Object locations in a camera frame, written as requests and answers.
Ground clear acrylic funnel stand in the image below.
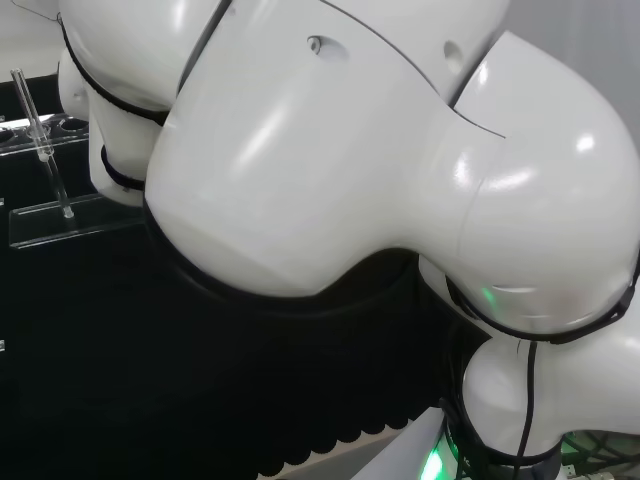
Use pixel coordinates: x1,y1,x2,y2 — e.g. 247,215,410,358
0,67,146,250

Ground black bench cloth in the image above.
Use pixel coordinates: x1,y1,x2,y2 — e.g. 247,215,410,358
0,74,451,480

